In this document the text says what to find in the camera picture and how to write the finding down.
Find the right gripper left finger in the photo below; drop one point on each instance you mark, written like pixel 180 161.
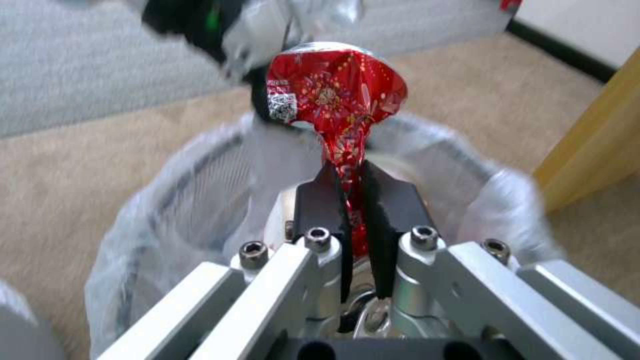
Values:
pixel 260 288

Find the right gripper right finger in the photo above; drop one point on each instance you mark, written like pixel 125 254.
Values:
pixel 450 285

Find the red foil snack wrapper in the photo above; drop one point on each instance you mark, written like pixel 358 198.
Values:
pixel 335 90

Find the clear plastic bin liner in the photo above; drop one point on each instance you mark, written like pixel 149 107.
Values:
pixel 150 232

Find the grey carpet rug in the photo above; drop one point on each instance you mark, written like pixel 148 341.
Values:
pixel 100 67

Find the yellow wooden cabinet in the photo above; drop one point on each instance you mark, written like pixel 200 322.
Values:
pixel 595 142

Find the grey rounded robot shell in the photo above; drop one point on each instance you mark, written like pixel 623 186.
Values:
pixel 25 326

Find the black baseboard strip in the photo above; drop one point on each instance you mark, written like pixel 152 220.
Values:
pixel 560 48

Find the small red item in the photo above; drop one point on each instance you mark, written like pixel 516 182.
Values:
pixel 510 3

